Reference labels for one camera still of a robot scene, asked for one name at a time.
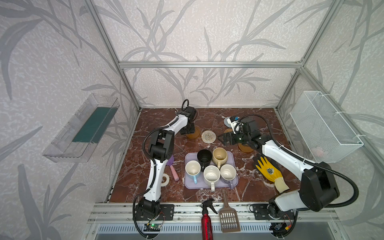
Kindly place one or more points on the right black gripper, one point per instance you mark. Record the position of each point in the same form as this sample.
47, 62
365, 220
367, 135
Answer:
231, 138

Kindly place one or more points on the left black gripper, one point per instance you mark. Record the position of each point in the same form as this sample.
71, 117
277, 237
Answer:
186, 130

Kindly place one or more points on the beige mug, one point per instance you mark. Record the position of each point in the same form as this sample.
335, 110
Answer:
220, 157

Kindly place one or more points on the grey-blue woven coaster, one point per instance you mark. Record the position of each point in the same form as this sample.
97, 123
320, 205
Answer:
228, 122

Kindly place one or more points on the white woven coaster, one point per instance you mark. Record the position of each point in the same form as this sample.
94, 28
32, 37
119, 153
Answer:
208, 137

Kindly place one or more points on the black mug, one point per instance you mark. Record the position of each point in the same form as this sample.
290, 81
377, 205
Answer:
204, 158

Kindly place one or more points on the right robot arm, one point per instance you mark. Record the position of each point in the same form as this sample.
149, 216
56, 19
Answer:
318, 187

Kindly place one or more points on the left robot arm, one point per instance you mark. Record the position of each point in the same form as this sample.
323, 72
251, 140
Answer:
158, 146

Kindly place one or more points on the white speckled mug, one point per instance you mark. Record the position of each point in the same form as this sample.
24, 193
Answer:
211, 176

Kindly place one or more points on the lavender plastic tray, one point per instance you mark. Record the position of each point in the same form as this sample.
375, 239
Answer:
189, 184

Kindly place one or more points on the white tape roll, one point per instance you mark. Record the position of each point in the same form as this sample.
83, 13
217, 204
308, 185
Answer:
165, 180

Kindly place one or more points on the brown slotted scoop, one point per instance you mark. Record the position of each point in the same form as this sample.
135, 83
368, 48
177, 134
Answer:
228, 217

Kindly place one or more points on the red spray bottle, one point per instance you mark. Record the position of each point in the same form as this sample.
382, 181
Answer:
206, 223

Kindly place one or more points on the green circuit board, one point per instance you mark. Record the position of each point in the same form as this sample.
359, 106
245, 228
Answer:
152, 227

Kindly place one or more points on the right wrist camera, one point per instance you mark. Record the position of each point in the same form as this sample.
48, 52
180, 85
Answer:
235, 123

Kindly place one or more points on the white mug purple handle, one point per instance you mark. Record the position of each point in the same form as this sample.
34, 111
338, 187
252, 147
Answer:
228, 173

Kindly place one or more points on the purple scoop pink handle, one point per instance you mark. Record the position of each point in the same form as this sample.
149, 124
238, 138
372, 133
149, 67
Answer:
170, 164

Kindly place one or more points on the white mug blue handle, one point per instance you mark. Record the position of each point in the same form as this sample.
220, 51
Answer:
193, 170

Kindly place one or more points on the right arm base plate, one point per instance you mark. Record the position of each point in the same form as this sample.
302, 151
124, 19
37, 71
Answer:
259, 211

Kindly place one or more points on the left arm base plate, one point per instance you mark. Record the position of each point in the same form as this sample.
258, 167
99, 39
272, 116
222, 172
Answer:
166, 211

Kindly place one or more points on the white wire basket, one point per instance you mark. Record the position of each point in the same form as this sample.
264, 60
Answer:
325, 131

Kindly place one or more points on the clear plastic wall bin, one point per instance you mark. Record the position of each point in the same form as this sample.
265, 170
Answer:
79, 138

